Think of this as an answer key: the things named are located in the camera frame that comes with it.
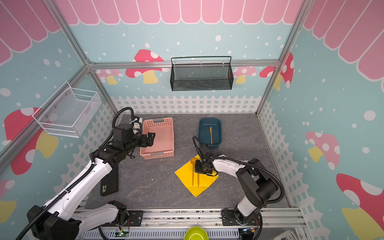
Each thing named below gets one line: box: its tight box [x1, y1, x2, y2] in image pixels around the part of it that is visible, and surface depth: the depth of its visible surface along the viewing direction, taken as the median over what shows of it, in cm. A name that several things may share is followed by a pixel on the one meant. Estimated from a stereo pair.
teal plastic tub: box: [199, 118, 222, 149], surface depth 111 cm
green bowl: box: [183, 226, 209, 240], surface depth 70 cm
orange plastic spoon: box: [190, 157, 197, 187], surface depth 94 cm
